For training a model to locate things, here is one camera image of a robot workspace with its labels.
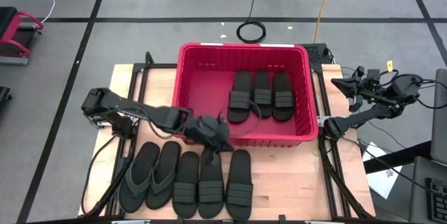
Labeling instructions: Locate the black desk beam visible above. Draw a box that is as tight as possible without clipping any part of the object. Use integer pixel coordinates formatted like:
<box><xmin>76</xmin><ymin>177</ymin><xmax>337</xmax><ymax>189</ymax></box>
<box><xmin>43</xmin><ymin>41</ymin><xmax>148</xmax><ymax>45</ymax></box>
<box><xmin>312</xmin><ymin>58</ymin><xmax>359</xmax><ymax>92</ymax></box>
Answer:
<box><xmin>362</xmin><ymin>140</ymin><xmax>432</xmax><ymax>174</ymax></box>

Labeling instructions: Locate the black arm base cable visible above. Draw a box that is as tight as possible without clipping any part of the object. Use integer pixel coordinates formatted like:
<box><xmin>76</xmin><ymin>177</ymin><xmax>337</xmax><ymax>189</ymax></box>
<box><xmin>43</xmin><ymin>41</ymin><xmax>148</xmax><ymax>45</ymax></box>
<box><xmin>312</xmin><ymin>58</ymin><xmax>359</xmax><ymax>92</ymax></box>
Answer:
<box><xmin>80</xmin><ymin>135</ymin><xmax>119</xmax><ymax>216</ymax></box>

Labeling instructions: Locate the black keyboard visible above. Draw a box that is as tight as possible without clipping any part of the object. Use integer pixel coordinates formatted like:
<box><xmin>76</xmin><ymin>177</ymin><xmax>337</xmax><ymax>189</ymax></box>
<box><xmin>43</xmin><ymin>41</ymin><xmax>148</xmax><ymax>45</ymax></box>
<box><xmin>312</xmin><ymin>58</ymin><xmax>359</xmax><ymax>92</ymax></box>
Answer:
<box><xmin>425</xmin><ymin>177</ymin><xmax>447</xmax><ymax>223</ymax></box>

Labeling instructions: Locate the grey side desk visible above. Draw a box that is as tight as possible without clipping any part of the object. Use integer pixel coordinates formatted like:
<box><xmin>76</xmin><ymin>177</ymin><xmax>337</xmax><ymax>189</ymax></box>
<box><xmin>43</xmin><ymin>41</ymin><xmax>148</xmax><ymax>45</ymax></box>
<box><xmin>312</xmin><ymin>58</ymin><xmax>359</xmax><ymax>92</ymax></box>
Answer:
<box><xmin>408</xmin><ymin>156</ymin><xmax>447</xmax><ymax>224</ymax></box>

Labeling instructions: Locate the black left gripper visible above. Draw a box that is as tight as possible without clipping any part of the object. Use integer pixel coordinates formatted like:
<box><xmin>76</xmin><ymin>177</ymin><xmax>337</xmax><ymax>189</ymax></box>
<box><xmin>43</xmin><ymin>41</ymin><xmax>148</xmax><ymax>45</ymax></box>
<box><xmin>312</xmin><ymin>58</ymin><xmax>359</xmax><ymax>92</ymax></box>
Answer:
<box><xmin>183</xmin><ymin>114</ymin><xmax>235</xmax><ymax>166</ymax></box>

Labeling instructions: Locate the coiled black cable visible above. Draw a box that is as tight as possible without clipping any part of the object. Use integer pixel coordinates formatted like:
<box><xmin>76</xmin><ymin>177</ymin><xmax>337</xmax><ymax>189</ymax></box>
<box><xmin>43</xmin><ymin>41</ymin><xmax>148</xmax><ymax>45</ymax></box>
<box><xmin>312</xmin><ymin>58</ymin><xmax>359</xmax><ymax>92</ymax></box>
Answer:
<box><xmin>236</xmin><ymin>0</ymin><xmax>268</xmax><ymax>43</ymax></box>

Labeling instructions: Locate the black rubber slide sandal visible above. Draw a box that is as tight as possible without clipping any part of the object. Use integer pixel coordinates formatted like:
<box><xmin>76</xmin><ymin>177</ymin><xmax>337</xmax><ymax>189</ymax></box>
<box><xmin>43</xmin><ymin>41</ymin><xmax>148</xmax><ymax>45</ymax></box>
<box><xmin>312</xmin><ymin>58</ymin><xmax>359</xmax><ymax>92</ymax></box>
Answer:
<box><xmin>172</xmin><ymin>151</ymin><xmax>200</xmax><ymax>220</ymax></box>
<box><xmin>227</xmin><ymin>70</ymin><xmax>253</xmax><ymax>124</ymax></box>
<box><xmin>225</xmin><ymin>149</ymin><xmax>254</xmax><ymax>222</ymax></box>
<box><xmin>272</xmin><ymin>72</ymin><xmax>295</xmax><ymax>122</ymax></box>
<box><xmin>198</xmin><ymin>147</ymin><xmax>226</xmax><ymax>220</ymax></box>
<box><xmin>251</xmin><ymin>69</ymin><xmax>274</xmax><ymax>119</ymax></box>

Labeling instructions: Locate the red plastic bin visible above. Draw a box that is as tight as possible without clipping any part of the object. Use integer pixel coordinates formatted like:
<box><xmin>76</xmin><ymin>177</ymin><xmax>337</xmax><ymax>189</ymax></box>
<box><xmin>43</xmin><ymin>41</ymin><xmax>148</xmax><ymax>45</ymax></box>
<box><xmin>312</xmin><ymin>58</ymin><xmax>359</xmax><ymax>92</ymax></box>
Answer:
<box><xmin>172</xmin><ymin>42</ymin><xmax>319</xmax><ymax>148</ymax></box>

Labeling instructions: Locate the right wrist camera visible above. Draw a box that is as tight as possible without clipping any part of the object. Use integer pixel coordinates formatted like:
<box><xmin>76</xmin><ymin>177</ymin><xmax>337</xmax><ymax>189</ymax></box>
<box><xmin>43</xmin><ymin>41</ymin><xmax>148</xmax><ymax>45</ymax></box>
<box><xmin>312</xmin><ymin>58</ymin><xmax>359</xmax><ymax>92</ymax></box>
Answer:
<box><xmin>365</xmin><ymin>68</ymin><xmax>381</xmax><ymax>85</ymax></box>

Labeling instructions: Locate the black frame crossbar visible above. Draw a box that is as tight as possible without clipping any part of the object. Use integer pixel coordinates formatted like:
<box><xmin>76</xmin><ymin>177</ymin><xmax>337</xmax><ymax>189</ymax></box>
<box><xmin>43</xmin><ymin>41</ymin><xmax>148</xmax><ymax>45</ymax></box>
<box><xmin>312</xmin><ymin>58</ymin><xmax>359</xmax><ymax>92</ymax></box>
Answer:
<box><xmin>26</xmin><ymin>214</ymin><xmax>376</xmax><ymax>224</ymax></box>

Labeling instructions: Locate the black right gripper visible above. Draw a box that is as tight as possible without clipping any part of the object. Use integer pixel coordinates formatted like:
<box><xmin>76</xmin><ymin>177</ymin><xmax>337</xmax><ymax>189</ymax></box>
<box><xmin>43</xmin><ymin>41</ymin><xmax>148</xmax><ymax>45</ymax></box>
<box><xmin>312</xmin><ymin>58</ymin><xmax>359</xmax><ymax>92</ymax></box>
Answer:
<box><xmin>330</xmin><ymin>66</ymin><xmax>383</xmax><ymax>113</ymax></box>

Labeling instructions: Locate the black caster base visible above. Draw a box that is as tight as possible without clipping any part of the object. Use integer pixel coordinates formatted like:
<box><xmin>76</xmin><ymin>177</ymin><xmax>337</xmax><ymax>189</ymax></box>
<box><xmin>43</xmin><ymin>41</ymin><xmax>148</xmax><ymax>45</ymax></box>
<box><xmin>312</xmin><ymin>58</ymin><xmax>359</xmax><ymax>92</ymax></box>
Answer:
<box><xmin>0</xmin><ymin>86</ymin><xmax>13</xmax><ymax>112</ymax></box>

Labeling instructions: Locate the white paper sheet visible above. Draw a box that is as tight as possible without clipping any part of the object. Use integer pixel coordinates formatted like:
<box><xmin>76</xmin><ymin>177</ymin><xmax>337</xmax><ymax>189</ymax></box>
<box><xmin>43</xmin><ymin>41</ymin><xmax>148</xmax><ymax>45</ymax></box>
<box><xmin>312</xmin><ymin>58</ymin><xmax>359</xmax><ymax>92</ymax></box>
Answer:
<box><xmin>366</xmin><ymin>142</ymin><xmax>402</xmax><ymax>200</ymax></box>

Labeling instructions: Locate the orange floor cable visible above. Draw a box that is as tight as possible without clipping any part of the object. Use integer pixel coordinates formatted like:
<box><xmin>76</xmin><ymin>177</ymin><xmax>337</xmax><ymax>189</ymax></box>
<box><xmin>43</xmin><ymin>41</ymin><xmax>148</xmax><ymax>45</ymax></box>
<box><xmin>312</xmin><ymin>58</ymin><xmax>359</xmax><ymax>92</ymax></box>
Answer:
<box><xmin>313</xmin><ymin>0</ymin><xmax>337</xmax><ymax>45</ymax></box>

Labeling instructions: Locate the red black step stool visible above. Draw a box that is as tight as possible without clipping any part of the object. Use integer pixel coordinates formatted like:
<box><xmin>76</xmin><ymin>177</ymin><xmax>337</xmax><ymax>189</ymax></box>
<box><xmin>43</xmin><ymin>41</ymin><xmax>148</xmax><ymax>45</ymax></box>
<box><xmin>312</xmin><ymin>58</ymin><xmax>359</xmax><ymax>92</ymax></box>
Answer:
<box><xmin>0</xmin><ymin>6</ymin><xmax>45</xmax><ymax>67</ymax></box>

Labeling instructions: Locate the black flip-flop sandal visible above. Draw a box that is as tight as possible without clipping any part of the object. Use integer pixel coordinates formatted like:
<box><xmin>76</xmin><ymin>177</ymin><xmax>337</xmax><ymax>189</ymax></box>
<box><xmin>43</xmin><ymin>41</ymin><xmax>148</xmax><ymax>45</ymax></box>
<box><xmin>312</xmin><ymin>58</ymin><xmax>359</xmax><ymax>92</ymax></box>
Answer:
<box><xmin>145</xmin><ymin>140</ymin><xmax>182</xmax><ymax>210</ymax></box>
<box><xmin>117</xmin><ymin>141</ymin><xmax>161</xmax><ymax>214</ymax></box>

